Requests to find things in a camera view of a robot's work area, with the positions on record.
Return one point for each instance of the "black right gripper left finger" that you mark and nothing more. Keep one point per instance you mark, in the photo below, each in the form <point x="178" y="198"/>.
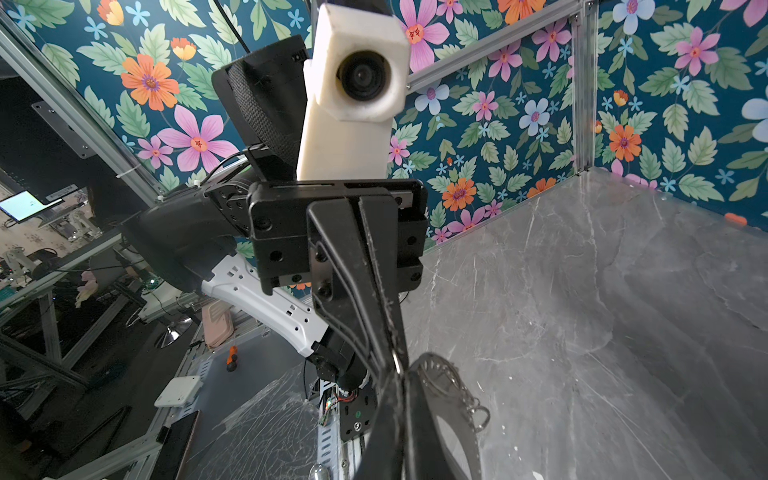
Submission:
<point x="384" y="454"/>

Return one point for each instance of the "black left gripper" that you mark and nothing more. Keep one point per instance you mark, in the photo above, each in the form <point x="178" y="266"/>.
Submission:
<point x="362" y="241"/>

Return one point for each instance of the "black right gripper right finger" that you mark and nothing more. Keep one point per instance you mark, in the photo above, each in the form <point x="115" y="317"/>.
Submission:
<point x="424" y="453"/>

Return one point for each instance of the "large keyring with red grip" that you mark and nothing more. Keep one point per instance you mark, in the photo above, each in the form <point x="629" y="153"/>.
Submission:
<point x="458" y="415"/>

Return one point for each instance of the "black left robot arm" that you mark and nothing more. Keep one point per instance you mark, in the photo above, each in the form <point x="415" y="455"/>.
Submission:
<point x="199" y="238"/>

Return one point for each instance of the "metal spoon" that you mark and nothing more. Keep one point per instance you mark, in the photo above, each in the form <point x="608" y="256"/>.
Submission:
<point x="319" y="472"/>

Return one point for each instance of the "white flat box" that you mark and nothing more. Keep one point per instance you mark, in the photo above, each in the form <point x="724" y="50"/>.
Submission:
<point x="179" y="392"/>

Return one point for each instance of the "aluminium left diagonal bar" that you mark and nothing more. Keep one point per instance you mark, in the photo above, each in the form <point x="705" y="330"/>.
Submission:
<point x="30" y="63"/>

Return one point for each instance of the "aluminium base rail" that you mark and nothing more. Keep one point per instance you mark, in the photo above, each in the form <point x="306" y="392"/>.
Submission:
<point x="240" y="426"/>

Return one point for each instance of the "aluminium frame post back left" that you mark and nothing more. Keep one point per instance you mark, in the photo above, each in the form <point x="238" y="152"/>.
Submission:
<point x="585" y="55"/>

